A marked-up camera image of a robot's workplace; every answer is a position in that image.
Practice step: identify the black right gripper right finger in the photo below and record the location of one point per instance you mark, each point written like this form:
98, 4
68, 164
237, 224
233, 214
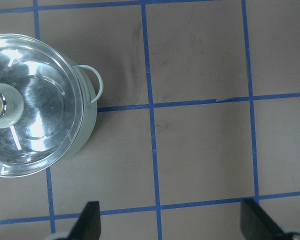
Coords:
256, 224

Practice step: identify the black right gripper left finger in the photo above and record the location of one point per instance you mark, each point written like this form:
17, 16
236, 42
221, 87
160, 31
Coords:
88, 225

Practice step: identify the glass pot lid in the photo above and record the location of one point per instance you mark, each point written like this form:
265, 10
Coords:
27, 105

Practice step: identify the pale green cooking pot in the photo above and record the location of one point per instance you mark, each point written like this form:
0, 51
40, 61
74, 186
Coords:
40, 105

